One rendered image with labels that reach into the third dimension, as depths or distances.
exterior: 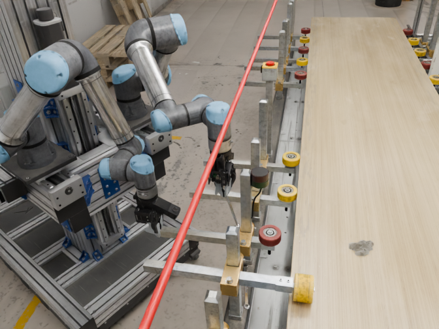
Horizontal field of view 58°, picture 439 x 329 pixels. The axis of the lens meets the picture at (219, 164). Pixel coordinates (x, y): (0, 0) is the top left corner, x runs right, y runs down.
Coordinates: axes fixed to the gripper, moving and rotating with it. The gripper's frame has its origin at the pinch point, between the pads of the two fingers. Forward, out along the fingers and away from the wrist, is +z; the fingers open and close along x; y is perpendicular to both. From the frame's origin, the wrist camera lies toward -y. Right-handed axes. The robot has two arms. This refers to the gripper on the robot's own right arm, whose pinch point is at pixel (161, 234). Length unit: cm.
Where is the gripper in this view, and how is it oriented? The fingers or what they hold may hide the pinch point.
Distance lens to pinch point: 157.0
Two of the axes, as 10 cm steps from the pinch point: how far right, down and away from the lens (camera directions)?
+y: -9.8, -0.8, 2.0
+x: -2.1, 5.7, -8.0
